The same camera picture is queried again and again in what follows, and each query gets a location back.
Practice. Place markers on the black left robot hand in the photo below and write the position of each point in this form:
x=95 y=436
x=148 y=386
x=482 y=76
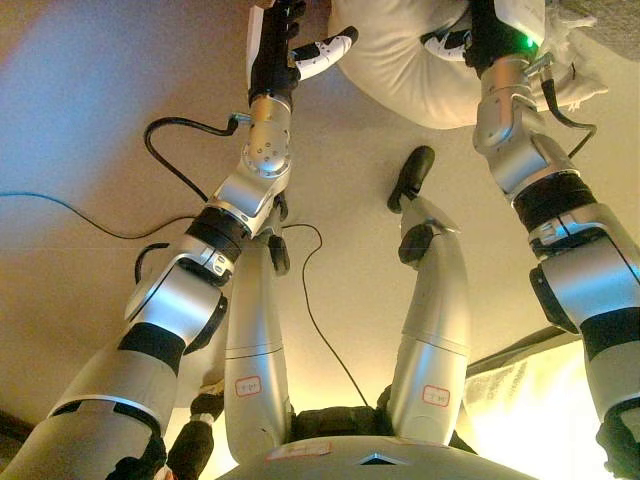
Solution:
x=270 y=55

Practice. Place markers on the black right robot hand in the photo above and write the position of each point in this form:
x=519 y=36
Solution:
x=487 y=35

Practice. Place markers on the white fringed pillow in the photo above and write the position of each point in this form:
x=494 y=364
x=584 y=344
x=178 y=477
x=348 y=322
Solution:
x=400 y=65

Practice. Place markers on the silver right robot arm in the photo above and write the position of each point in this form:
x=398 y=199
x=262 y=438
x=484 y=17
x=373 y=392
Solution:
x=575 y=270

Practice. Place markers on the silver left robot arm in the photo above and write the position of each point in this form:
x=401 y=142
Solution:
x=165 y=305

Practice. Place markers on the black right robot foot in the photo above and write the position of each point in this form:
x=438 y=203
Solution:
x=415 y=167

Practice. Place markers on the black robot foot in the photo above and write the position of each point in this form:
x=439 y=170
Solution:
x=415 y=167
x=280 y=255

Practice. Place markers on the black left robot foot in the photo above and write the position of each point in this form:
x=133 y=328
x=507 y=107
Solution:
x=280 y=255

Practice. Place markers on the silver left robot leg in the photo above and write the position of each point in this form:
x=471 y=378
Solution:
x=255 y=325

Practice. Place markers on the silver robot leg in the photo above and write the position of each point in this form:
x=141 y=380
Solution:
x=255 y=325
x=435 y=325

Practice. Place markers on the silver right robot leg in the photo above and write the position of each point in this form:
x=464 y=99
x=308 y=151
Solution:
x=435 y=325

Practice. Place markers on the white printed plastic bag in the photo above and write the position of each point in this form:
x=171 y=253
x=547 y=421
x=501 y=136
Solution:
x=525 y=400

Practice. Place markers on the grey robot torso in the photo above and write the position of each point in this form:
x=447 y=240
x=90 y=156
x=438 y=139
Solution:
x=375 y=467

